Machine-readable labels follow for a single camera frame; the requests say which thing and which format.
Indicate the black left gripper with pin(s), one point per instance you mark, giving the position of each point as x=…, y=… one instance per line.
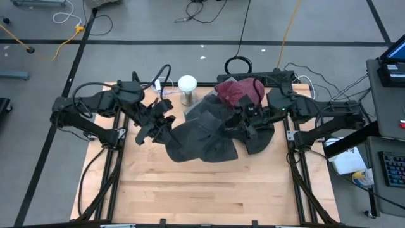
x=158, y=114

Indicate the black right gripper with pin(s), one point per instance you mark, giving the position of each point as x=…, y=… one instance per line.
x=257, y=114

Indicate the dark green baseball cap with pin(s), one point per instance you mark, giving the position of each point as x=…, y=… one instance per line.
x=209, y=107
x=262, y=140
x=196, y=142

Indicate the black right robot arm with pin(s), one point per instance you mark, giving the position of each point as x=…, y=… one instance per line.
x=332, y=114

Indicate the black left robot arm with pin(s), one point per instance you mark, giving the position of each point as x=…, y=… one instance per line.
x=95, y=101

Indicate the white dome lamp, metal base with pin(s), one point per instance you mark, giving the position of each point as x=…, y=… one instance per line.
x=187, y=83

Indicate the black perforated power strip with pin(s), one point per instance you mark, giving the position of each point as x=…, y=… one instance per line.
x=275, y=76

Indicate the black table clamp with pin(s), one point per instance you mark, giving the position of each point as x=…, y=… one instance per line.
x=254, y=223
x=163, y=222

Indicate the white box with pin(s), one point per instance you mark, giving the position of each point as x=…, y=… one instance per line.
x=348, y=164

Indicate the black desk crossbar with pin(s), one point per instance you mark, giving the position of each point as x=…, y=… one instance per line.
x=354, y=141

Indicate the white wipes canister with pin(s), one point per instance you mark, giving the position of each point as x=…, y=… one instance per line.
x=362, y=178

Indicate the grey desk top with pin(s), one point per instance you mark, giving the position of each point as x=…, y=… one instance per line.
x=389, y=107

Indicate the black floor plug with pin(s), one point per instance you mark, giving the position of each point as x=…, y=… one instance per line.
x=30, y=49

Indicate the black desk leg with caster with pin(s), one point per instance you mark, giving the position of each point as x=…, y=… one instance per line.
x=373, y=202

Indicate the grey floor bar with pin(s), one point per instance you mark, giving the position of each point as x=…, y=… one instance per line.
x=14, y=76

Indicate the black desktop device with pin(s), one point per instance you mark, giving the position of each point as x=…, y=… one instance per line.
x=387, y=79

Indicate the black chair base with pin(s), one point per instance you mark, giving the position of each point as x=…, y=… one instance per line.
x=3, y=109

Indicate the black backlit keyboard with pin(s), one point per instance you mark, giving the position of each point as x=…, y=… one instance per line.
x=394, y=169

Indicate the small red object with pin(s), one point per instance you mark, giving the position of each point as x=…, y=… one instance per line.
x=402, y=124

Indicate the grey keyboard shelf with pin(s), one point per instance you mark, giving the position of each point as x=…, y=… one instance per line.
x=389, y=199

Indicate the small black knob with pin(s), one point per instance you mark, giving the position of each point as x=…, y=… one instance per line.
x=6, y=21

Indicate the silver angle bracket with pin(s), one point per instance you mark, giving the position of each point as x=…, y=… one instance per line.
x=291, y=135

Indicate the black aluminium table frame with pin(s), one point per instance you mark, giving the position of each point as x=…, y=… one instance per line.
x=111, y=209

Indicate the grey metal floor rail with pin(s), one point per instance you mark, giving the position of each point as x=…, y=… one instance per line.
x=38, y=2

